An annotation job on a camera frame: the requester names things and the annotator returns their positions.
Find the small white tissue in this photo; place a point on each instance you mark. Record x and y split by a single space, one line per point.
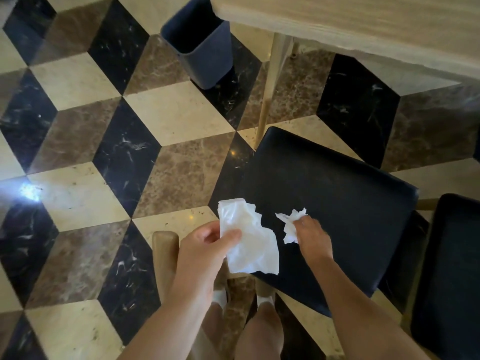
289 224

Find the person's right forearm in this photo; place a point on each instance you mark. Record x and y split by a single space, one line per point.
360 314

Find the person's right leg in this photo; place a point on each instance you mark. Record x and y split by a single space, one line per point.
260 333

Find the person's leg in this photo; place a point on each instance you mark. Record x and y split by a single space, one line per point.
214 326
260 333

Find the dark blue trash bin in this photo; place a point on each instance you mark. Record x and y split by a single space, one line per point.
204 44

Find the person's left hand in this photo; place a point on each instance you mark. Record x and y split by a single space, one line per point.
197 258

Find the white left shoe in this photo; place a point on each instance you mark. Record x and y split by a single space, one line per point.
220 297

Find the black cushioned wooden chair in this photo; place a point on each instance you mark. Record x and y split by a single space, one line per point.
330 206
450 281

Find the person's left forearm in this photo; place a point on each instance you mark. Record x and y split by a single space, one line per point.
168 326

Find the person's right fingers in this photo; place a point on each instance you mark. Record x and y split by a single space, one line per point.
304 225

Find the large white tissue sheet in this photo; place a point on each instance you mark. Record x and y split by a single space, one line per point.
249 239

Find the person's left leg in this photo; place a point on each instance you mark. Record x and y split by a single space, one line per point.
214 326

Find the white right shoe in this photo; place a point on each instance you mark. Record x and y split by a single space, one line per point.
265 300

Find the light wooden table leg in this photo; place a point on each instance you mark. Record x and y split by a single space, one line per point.
272 82

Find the person's right hand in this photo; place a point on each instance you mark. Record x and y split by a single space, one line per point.
313 241

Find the white shoe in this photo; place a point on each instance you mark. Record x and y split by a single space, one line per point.
265 300
220 297

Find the person's left thumb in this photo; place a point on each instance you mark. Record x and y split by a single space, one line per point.
229 239

